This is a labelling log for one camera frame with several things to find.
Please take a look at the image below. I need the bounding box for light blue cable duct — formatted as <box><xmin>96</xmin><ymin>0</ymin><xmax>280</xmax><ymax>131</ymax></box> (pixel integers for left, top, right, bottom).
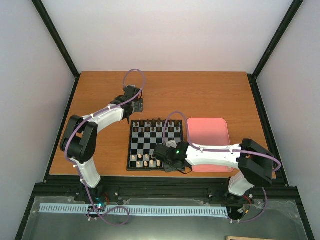
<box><xmin>38</xmin><ymin>203</ymin><xmax>228</xmax><ymax>218</ymax></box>

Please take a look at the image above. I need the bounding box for black white chessboard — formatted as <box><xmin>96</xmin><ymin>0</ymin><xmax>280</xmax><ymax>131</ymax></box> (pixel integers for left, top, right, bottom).
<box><xmin>126</xmin><ymin>124</ymin><xmax>184</xmax><ymax>172</ymax></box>

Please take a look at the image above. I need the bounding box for pink tray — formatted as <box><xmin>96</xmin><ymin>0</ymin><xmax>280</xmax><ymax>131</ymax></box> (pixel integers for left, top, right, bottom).
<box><xmin>187</xmin><ymin>118</ymin><xmax>234</xmax><ymax>173</ymax></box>

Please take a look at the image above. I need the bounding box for right black frame post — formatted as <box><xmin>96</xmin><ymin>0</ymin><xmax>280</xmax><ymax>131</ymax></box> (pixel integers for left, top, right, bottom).
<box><xmin>251</xmin><ymin>0</ymin><xmax>305</xmax><ymax>78</ymax></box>

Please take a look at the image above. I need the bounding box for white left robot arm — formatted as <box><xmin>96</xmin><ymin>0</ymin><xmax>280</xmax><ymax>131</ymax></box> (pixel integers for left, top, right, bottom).
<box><xmin>60</xmin><ymin>85</ymin><xmax>142</xmax><ymax>202</ymax></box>

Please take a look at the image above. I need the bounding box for black frame post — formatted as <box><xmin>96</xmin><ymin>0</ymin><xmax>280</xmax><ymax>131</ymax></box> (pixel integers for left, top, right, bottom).
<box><xmin>251</xmin><ymin>0</ymin><xmax>305</xmax><ymax>78</ymax></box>
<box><xmin>31</xmin><ymin>0</ymin><xmax>81</xmax><ymax>78</ymax></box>

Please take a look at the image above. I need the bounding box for left black frame post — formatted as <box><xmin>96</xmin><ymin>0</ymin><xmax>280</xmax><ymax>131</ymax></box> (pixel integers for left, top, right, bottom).
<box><xmin>31</xmin><ymin>0</ymin><xmax>81</xmax><ymax>78</ymax></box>

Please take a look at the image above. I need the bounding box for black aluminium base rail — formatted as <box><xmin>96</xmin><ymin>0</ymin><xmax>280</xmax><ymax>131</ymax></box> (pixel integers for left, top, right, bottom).
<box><xmin>74</xmin><ymin>176</ymin><xmax>298</xmax><ymax>205</ymax></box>

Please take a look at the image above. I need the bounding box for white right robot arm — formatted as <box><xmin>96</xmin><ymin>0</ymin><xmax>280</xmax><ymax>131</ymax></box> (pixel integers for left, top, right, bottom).
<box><xmin>152</xmin><ymin>139</ymin><xmax>274</xmax><ymax>197</ymax></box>

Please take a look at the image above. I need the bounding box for dark chess piece row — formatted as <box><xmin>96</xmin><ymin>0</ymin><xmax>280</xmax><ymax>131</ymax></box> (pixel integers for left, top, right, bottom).
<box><xmin>131</xmin><ymin>118</ymin><xmax>183</xmax><ymax>133</ymax></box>

